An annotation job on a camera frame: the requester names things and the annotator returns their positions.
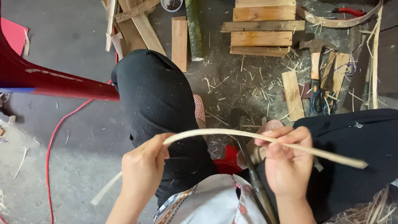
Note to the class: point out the person's right hand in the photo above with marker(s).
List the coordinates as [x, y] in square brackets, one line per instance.
[290, 169]

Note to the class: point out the person's left hand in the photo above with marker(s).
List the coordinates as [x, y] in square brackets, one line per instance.
[141, 169]

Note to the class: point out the long pale bamboo strip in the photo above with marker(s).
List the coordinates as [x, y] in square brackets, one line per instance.
[217, 132]

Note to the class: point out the dark metal splitting knife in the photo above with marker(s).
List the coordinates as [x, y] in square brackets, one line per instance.
[256, 183]

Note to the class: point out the person's pink perforated right shoe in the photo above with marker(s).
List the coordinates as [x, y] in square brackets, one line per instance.
[270, 125]

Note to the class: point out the person's pink perforated shoe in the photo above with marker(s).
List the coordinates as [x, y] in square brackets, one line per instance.
[270, 125]
[199, 109]

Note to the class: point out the small red plastic stool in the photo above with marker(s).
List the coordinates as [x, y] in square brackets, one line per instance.
[229, 163]

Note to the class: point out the person's black trouser right leg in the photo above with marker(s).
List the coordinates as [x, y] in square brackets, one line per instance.
[351, 155]

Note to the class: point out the person's black trouser leg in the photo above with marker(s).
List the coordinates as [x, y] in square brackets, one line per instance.
[158, 102]
[351, 155]

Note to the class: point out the person's black trouser left leg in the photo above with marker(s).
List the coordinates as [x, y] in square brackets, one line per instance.
[158, 102]

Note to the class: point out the pale narrow wooden board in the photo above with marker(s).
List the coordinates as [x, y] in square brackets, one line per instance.
[293, 96]

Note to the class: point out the person's patterned white shirt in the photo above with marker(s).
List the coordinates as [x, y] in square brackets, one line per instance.
[211, 202]

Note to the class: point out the dark red sandpaper sheet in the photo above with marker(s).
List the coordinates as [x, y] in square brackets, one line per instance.
[306, 90]

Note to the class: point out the person's pink perforated left shoe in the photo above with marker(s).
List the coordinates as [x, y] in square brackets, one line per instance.
[199, 109]

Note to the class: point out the heap of bamboo shavings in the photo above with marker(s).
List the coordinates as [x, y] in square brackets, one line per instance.
[370, 210]

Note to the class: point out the dark saw blade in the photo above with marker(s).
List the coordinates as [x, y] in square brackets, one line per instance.
[357, 77]

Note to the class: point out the pale wide wooden board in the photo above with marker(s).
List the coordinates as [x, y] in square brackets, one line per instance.
[340, 67]

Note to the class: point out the short wooden plank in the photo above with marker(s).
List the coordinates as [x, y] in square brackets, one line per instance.
[264, 14]
[261, 39]
[264, 2]
[259, 51]

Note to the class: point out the red plastic chair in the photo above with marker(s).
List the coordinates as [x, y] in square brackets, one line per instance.
[46, 79]

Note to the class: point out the long light wooden plank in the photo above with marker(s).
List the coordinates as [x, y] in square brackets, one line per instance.
[179, 43]

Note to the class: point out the straight thin bamboo strip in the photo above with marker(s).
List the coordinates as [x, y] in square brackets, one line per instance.
[376, 62]

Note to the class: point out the pile of wooden slats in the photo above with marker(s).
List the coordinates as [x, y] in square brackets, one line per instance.
[136, 28]

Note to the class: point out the grey weathered wooden plank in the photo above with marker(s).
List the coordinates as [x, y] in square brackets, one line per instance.
[262, 26]

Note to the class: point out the dark flat board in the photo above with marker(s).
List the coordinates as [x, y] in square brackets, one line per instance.
[388, 59]

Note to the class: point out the green bamboo pole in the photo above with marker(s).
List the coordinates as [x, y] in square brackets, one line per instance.
[195, 31]

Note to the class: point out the curved perforated bamboo band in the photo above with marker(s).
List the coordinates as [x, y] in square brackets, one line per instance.
[339, 22]

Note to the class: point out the white bowl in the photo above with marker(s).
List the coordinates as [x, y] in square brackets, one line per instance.
[172, 4]

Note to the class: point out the pink flat board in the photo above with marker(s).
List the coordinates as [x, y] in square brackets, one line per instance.
[12, 34]

